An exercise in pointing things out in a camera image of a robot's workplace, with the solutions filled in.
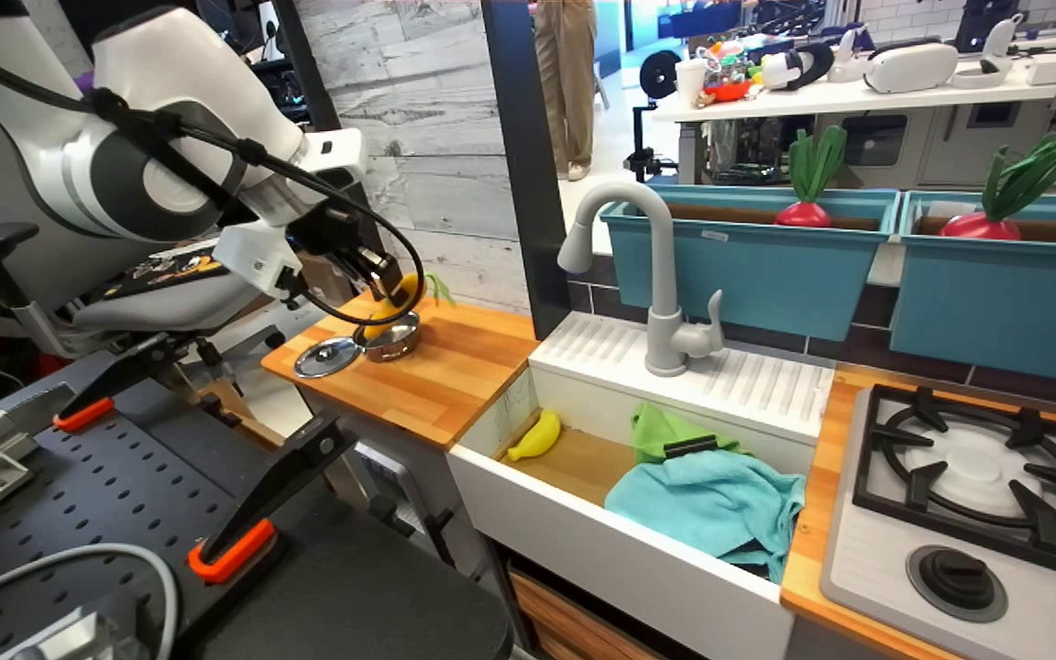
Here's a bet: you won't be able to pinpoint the yellow toy banana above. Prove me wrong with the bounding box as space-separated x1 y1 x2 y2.
497 408 569 466

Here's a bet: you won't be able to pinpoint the grey toy stove top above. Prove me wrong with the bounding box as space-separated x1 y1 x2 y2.
819 380 1056 660

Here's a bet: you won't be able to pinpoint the white background table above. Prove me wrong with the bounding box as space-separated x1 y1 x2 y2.
652 69 1056 186

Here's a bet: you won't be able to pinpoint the grey office chair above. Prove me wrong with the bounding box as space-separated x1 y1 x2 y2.
0 218 299 369

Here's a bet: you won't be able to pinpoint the wooden counter around stove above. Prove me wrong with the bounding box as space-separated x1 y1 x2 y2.
778 363 1056 660

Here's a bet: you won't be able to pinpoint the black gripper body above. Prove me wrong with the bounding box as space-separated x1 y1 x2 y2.
288 198 404 296

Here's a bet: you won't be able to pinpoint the red toy radish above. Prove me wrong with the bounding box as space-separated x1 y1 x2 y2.
937 131 1056 242
773 120 854 231

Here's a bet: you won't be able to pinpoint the black frame post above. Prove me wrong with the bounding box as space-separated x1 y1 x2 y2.
480 0 574 342
267 0 399 301

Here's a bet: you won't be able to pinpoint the teal planter box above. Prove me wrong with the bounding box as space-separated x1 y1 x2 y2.
886 186 1056 394
600 180 907 345

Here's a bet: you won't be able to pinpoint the black perforated table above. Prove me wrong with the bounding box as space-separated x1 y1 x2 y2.
0 379 520 660

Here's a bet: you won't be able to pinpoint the wooden butcher block counter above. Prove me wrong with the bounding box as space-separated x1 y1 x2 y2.
259 287 542 450

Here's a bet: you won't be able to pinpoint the small steel pot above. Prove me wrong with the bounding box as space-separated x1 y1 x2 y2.
350 312 426 367

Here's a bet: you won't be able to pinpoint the standing person khaki clothes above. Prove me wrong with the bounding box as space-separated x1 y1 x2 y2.
533 0 605 177

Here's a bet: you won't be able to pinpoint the grey cable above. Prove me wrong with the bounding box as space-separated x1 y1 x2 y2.
0 538 184 660

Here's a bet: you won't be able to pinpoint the grey wood plank panel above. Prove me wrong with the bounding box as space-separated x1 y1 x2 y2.
293 0 534 317

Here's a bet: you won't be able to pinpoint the teal cloth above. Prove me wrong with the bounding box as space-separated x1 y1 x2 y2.
600 446 805 588

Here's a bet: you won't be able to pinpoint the small metal bowl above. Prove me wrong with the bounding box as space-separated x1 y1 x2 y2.
293 338 365 380

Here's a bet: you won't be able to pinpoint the grey toy faucet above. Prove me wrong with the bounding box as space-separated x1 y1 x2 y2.
555 169 731 380

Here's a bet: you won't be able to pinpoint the black clamp orange handle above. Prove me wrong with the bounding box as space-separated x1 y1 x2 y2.
47 335 190 437
184 413 360 589

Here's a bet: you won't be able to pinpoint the white toy sink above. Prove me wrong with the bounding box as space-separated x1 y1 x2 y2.
448 307 838 660

